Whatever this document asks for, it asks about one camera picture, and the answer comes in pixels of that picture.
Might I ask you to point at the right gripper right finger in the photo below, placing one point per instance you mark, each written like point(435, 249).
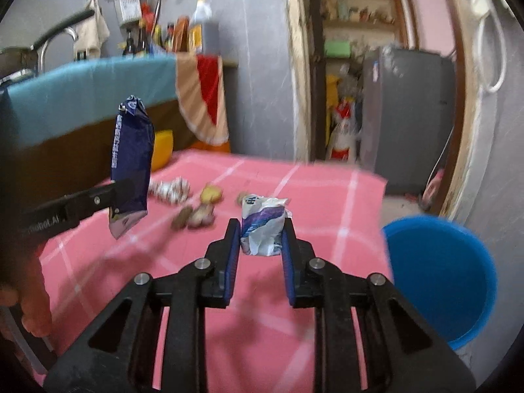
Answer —
point(368, 337)

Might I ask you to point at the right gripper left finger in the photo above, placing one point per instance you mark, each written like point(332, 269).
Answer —
point(117, 350)

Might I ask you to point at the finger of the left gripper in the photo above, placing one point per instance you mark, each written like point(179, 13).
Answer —
point(65, 213)

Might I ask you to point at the dark blue snack wrapper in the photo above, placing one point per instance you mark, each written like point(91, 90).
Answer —
point(131, 159)

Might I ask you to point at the small brown peel piece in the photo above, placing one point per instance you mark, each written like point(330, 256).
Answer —
point(180, 221)

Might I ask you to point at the brown peel scrap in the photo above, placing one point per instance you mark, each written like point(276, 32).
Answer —
point(202, 216)

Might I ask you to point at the white blue wrapper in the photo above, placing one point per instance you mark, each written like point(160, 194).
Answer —
point(262, 225)

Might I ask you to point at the yellow potato slice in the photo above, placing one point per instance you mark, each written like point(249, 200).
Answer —
point(211, 194)

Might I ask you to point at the left hand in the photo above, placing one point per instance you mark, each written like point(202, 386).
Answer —
point(28, 294)

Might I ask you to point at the blue plastic bucket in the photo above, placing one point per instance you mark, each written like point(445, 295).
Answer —
point(445, 272)

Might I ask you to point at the light blue cloth cover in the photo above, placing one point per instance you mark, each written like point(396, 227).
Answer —
point(86, 92)

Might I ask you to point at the pink checked tablecloth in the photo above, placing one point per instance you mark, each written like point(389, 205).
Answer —
point(256, 302)

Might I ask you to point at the yellow plastic bowl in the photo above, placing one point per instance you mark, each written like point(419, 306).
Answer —
point(163, 148)

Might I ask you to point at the beige hanging towel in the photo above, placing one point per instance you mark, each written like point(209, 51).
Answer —
point(92, 33)

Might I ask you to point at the dark sauce bottle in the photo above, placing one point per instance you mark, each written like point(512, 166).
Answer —
point(130, 47)

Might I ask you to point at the red white sack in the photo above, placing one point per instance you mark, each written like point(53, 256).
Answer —
point(343, 132)

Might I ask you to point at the striped red orange cloth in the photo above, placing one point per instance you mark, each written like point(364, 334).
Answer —
point(201, 99)

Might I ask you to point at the green box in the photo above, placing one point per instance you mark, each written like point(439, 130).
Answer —
point(337, 49)

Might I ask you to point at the wooden shelf unit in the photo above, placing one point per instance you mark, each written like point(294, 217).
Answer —
point(370, 23)

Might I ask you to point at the black pan handle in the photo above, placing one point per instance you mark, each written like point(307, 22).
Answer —
point(69, 22)

